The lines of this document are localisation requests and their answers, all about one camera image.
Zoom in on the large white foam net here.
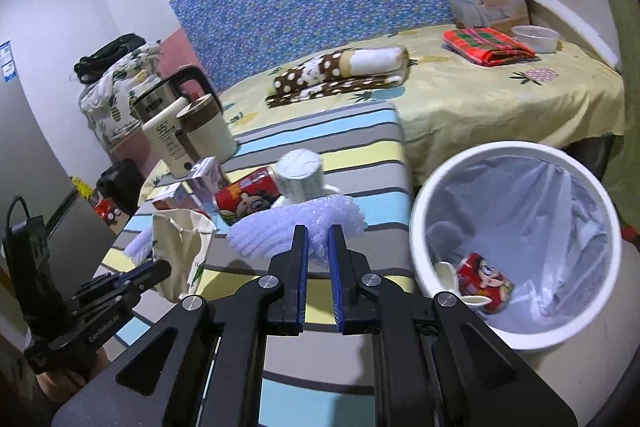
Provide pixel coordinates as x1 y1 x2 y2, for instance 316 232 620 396
227 194 367 269

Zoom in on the bed with yellow sheet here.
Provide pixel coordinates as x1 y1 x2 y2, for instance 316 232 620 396
217 24 627 188

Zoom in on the white foam board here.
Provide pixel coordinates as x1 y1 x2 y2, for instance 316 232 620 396
522 0 623 70

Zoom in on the black appliance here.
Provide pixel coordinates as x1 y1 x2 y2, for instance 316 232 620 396
96 158 147 215

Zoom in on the red and white carton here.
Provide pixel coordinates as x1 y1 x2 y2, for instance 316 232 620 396
152 186 203 214

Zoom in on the white round trash bin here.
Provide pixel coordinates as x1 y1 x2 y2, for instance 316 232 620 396
409 142 624 353

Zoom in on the small white carton box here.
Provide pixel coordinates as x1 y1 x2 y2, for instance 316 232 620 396
189 157 231 195

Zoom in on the black bag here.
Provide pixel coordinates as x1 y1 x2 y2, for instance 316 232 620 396
74 33 147 78

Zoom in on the clear plastic bin liner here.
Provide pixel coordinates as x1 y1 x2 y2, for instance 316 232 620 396
425 154 613 333

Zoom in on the cream paper bag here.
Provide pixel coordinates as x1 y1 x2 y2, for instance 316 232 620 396
151 208 219 301

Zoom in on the white plastic bottle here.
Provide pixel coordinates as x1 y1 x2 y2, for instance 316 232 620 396
142 99 202 180

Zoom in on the striped tablecloth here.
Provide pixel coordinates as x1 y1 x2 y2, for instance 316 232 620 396
97 101 416 427

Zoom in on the red plaid cloth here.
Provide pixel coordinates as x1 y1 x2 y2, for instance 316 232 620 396
442 27 542 68

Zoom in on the small white foam net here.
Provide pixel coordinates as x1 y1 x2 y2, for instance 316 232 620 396
123 226 157 259

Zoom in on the blue label sticker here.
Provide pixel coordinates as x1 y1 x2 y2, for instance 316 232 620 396
0 41 17 84

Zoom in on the steel kettle with black handle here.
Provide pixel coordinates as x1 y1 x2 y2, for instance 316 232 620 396
131 64 219 124

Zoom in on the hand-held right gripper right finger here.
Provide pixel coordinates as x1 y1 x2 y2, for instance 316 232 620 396
327 224 576 427

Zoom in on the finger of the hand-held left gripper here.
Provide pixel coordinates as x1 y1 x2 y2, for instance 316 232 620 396
70 259 172 309

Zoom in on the white paper cup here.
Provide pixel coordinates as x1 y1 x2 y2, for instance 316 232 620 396
276 149 327 208

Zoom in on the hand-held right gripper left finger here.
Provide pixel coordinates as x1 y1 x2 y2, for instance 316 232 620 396
52 224 309 427

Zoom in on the pineapple print bundle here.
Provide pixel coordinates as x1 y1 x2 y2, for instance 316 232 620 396
78 41 163 152

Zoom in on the brown polka dot blanket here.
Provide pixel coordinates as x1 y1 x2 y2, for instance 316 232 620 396
265 46 411 108

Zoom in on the red cartoon drink can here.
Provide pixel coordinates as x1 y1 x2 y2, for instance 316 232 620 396
214 166 284 226
457 253 516 315

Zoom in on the white plastic bowl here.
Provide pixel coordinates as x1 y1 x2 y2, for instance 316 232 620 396
511 25 561 54

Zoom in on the grey refrigerator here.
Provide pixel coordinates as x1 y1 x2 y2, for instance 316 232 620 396
0 72 117 293

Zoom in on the blue patterned headboard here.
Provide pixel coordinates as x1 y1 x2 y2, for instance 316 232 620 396
170 0 463 94

